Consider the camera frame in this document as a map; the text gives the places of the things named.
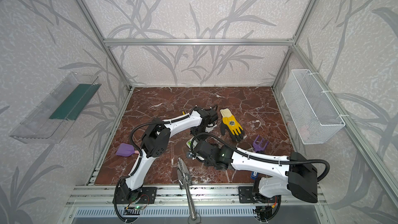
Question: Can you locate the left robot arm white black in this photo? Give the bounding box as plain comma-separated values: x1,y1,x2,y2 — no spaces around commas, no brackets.
113,105,218,204

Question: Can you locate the white battery cover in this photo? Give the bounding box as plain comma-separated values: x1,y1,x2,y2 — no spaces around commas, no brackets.
205,124,217,132

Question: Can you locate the red white remote control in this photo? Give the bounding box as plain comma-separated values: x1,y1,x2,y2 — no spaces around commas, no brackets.
187,139,198,148

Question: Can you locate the metal camera pole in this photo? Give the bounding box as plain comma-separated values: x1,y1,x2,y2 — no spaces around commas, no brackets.
177,158,198,220

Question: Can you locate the clear plastic wall shelf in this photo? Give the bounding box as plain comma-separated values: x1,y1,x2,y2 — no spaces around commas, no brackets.
9,72,101,144

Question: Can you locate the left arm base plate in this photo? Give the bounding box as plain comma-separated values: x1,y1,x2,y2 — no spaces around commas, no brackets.
113,187,158,204

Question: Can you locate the purple object left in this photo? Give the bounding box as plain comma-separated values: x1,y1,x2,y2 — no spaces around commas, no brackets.
116,143,135,157

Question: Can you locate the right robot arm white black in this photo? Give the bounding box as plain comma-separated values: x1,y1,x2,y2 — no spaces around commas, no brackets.
187,139,330,203

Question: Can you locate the yellow work glove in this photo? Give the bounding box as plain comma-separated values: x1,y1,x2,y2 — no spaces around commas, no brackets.
220,108,245,142

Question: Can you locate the blue lighter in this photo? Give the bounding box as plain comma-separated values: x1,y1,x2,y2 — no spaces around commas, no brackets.
251,172,258,180

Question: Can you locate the purple plastic comb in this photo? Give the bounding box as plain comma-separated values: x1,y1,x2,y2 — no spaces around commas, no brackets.
252,135,269,153

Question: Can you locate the white wire basket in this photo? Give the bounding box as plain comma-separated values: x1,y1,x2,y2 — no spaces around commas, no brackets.
282,69,345,145

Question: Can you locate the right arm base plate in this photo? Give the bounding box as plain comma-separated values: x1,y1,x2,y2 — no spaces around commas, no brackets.
238,186,279,204

